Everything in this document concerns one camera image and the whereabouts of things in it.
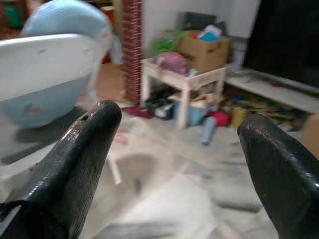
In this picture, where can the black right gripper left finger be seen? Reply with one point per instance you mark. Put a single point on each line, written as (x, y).
(69, 169)

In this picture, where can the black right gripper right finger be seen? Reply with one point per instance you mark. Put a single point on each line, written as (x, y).
(284, 179)

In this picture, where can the brown cardboard box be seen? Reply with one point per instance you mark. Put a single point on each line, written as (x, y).
(209, 56)
(312, 134)

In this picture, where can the yellow box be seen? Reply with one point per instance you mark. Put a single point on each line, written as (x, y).
(239, 117)

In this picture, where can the red toy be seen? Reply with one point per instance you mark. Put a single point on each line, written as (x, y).
(220, 119)

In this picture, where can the white television stand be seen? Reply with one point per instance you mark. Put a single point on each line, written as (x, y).
(269, 92)

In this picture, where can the red floor mat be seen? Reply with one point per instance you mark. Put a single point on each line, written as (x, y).
(138, 112)

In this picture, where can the grey blue tube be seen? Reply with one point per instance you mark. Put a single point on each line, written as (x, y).
(208, 130)

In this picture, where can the black crate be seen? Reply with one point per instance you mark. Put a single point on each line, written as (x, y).
(159, 108)

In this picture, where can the blue bucket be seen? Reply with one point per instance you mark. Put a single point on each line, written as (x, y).
(194, 114)

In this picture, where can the red patterned pillar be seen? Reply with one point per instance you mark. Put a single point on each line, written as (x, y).
(132, 49)

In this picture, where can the white wooden side table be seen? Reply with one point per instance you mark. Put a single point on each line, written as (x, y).
(187, 79)

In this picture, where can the black television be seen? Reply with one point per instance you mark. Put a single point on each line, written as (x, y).
(286, 37)

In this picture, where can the purple bag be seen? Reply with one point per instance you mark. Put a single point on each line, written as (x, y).
(174, 63)

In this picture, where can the light blue fabric hood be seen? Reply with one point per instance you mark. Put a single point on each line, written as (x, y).
(67, 17)

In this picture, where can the green plastic toy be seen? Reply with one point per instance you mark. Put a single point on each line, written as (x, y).
(165, 42)

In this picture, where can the dark framed board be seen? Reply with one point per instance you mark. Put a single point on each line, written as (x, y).
(197, 21)

